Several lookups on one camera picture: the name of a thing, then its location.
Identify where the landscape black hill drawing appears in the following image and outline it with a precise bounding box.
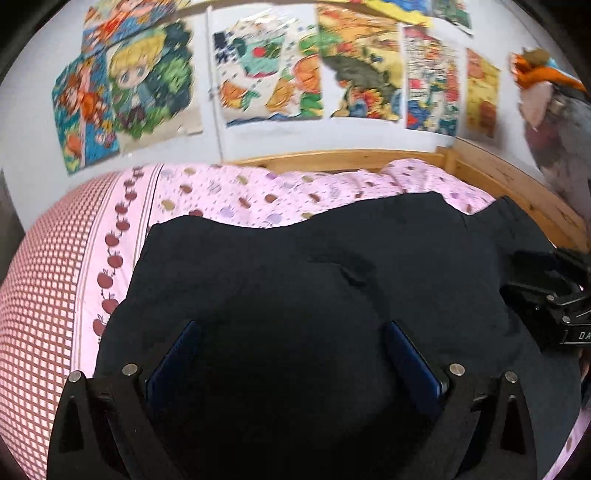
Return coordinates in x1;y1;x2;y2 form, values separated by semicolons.
317;4;404;122

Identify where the wooden bed frame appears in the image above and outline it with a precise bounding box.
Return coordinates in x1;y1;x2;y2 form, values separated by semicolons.
238;139;590;253

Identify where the hanging clothes pile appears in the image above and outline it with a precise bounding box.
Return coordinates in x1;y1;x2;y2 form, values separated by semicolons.
510;48;590;221

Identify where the red-haired girl drawing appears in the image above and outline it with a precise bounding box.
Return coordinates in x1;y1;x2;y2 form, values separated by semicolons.
52;53;119;175

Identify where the underwater jellyfish drawing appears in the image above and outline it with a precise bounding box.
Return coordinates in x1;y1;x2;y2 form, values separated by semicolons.
339;0;432;27

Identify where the large black jacket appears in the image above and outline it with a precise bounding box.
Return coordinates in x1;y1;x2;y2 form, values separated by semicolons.
95;193;580;479

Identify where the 2024 dragon drawing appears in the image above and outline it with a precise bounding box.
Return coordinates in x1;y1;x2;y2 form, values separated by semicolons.
404;26;460;137

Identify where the yellow bear drawing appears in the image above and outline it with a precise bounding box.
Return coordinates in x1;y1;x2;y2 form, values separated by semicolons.
467;48;501;138

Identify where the grey board against wall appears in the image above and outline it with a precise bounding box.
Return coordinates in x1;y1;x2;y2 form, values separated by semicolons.
0;171;25;281

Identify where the fruit and fish drawing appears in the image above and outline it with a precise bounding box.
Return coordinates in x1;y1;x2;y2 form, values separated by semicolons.
212;11;324;126

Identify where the green figure drawing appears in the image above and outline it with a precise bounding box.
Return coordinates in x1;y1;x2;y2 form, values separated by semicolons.
431;0;473;35

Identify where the blond boy drawing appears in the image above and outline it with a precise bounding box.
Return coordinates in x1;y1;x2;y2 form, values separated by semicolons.
106;20;204;154

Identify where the orange-haired girl upper drawing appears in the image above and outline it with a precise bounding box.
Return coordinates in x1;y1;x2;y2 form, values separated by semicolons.
81;0;178;57

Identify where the pink patterned bed quilt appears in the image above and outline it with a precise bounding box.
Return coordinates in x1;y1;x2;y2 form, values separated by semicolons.
0;157;591;480

